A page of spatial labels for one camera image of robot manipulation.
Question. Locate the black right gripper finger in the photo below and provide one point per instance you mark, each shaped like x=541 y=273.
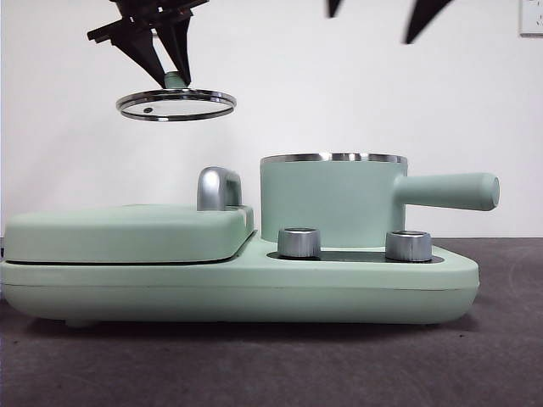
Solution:
x=335 y=6
x=424 y=19

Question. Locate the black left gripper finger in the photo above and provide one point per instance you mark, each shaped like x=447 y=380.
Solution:
x=142 y=55
x=180 y=46

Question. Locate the glass lid with green knob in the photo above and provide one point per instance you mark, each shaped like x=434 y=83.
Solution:
x=174 y=80

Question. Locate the green hinged griddle cover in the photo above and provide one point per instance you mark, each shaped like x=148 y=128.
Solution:
x=119 y=233

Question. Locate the silver control knob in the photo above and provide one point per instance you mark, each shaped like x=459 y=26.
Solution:
x=408 y=246
x=299 y=243

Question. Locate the green breakfast machine base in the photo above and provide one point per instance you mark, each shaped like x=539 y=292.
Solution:
x=127 y=292

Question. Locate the black control panel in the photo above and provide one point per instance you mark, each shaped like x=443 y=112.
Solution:
x=352 y=256

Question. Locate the white wall socket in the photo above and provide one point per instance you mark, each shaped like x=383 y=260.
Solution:
x=532 y=17

